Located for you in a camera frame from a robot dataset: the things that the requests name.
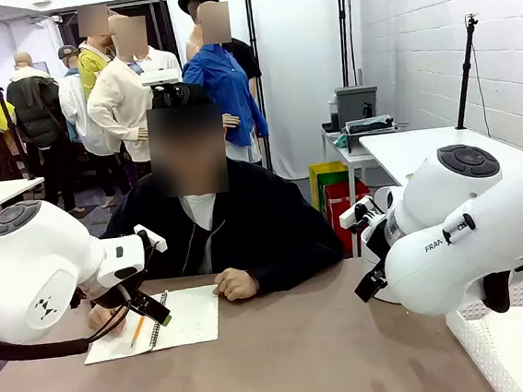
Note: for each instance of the red bag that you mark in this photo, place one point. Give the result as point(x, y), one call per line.
point(337, 216)

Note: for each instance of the person's torso black jacket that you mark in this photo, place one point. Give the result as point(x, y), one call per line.
point(255, 224)

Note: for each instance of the small black tripod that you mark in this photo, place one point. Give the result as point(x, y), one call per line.
point(13, 132)

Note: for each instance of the person's left hand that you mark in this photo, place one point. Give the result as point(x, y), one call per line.
point(235, 284)

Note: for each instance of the large white table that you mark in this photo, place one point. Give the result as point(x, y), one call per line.
point(405, 149)

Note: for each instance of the grey tray with tools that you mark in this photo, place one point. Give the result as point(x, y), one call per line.
point(368, 125)

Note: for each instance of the tall black tripod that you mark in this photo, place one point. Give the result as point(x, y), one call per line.
point(465, 74)

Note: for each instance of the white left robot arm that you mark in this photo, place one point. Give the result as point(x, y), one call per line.
point(28, 274)

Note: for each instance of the mannequin in blue shirt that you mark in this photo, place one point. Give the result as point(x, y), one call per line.
point(223, 84)

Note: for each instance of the grey box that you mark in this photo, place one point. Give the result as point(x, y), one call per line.
point(357, 103)

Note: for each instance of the white backdrop sheet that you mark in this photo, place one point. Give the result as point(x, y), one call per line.
point(304, 62)

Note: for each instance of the yellow bag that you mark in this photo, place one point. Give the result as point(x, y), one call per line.
point(326, 171)

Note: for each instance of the black light stand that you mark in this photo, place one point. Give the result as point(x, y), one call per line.
point(344, 12)
point(251, 21)

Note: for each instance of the white spiral notebook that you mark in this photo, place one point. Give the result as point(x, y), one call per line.
point(190, 318)

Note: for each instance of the person's head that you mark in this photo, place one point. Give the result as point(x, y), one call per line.
point(188, 152)

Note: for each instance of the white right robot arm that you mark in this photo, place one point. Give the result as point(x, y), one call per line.
point(457, 256)

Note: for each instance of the person's left forearm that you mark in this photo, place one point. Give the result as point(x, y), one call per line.
point(296, 271)

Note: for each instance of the capped mannequin in white shirt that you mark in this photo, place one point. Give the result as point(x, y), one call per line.
point(80, 116)

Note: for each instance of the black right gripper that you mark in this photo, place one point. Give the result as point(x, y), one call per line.
point(377, 245)

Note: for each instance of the black head camera mount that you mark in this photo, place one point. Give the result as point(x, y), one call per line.
point(177, 95)

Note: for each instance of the mannequin in cream cardigan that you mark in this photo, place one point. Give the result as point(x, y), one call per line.
point(118, 98)

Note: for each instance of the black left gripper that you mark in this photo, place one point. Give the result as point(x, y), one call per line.
point(147, 305)

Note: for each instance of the mannequin in yellow shirt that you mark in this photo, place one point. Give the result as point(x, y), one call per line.
point(89, 69)

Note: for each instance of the white head camera box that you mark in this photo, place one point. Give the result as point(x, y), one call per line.
point(160, 78)

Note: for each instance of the person's right hand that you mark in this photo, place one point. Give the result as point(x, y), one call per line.
point(106, 319)

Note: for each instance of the white perforated plastic basket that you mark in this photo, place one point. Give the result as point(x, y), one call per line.
point(512, 348)

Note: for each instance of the small white side table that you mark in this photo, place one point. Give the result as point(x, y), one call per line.
point(355, 157)

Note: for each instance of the black cap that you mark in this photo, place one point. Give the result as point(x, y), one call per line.
point(202, 98)

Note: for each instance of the yellow pencil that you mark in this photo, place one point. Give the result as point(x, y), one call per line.
point(137, 330)

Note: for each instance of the mannequin in black shirt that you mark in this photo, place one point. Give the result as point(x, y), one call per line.
point(246, 58)

